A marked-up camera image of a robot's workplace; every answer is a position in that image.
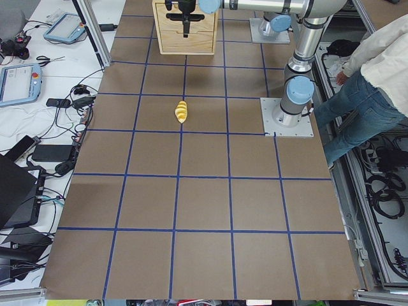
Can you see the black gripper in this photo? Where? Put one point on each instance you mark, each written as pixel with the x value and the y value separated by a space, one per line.
pixel 185 5

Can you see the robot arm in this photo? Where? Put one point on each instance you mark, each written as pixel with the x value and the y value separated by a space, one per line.
pixel 298 87
pixel 273 24

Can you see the wooden drawer cabinet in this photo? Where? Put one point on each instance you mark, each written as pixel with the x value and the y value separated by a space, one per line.
pixel 164 7

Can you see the toy bread loaf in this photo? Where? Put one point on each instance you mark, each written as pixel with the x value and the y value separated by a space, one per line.
pixel 181 111

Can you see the far teach pendant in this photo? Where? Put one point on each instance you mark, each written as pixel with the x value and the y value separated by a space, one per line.
pixel 67 29

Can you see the teach pendant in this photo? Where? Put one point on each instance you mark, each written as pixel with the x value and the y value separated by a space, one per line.
pixel 67 29
pixel 20 84

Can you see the scissors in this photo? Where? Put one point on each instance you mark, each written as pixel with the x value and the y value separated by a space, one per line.
pixel 44 60

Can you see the near teach pendant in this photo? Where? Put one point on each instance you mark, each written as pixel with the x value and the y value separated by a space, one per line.
pixel 20 84

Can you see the black power brick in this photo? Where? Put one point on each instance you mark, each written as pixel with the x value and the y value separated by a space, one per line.
pixel 52 153

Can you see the person in white shirt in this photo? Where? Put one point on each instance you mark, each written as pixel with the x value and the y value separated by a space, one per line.
pixel 374 83

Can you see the black laptop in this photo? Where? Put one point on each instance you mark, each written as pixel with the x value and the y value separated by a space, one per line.
pixel 21 188

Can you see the black drawer handle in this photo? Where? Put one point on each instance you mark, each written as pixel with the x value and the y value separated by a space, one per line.
pixel 185 17

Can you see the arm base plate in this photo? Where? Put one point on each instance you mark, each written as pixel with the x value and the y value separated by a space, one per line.
pixel 280 124
pixel 282 38

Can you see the aluminium frame post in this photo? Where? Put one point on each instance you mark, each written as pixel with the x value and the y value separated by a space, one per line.
pixel 91 25

